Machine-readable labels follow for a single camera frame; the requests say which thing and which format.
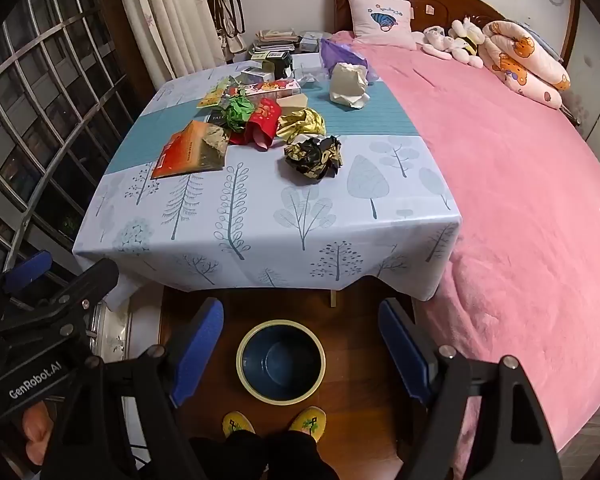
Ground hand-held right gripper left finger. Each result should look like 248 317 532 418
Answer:
40 296 226 480

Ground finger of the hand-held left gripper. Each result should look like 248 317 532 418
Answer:
0 250 55 311
0 259 120 335

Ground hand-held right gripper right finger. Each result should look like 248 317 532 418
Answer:
377 297 563 480

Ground blue bin with cream rim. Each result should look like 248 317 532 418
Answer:
236 318 327 404

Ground orange foil packet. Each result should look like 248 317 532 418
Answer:
151 120 216 179

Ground olive green packet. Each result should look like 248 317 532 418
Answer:
196 125 229 170

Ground yellow green snack packet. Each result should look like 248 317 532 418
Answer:
196 76 236 108

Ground black gold wrapper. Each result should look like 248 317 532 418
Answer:
283 135 343 186

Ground green wrapper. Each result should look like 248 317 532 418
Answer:
223 96 256 132

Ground red packet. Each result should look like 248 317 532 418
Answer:
228 97 283 152

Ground gold foil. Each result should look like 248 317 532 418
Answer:
276 107 327 143

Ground purple white box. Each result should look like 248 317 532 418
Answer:
240 62 273 83

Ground red pink box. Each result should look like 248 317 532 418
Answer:
240 79 302 98

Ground tan cardboard box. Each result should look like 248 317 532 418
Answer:
278 92 311 117

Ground beige paper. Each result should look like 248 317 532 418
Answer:
329 61 371 109

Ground dark green yellow box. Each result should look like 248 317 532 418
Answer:
262 51 294 78

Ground clear plastic wrap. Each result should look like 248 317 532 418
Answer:
295 65 331 92

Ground purple plastic bag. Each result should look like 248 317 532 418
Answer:
320 38 370 81

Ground person's left hand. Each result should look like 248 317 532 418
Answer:
21 401 55 465

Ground yellow slipper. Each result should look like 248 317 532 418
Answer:
287 406 328 443
222 411 256 438

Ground person's black pants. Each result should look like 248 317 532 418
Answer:
187 430 341 480

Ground table with tree-print cloth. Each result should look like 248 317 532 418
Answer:
71 52 463 306

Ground pink blanket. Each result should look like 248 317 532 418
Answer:
330 30 600 461

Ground metal window grille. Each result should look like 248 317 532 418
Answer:
0 0 146 271

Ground cream curtain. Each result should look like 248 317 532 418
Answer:
114 0 226 91

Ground stack of books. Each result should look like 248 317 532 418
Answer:
252 30 301 58

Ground rolled bear print quilt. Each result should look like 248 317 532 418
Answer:
481 20 571 108

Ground white plush toy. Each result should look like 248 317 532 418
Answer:
422 25 461 58

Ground yellow bee plush toy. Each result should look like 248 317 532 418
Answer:
447 17 486 68

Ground light blue tissue box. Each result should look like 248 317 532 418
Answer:
300 32 331 52

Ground pink embroidered pillow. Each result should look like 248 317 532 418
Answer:
347 0 417 51

